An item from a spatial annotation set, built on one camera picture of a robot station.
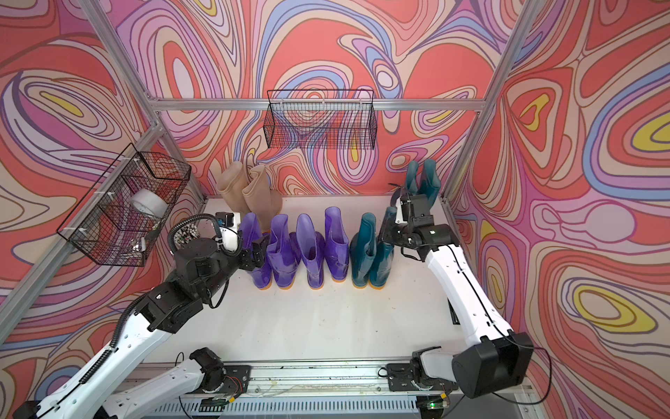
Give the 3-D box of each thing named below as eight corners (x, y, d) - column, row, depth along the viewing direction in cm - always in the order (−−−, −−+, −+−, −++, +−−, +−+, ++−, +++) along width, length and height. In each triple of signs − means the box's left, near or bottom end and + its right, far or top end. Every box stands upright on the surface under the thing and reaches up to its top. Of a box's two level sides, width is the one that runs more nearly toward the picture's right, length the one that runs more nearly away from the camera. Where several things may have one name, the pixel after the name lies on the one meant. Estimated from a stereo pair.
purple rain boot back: (330, 288, 93) (328, 247, 73) (324, 253, 103) (321, 208, 83) (346, 285, 94) (348, 244, 74) (339, 250, 104) (339, 205, 83)
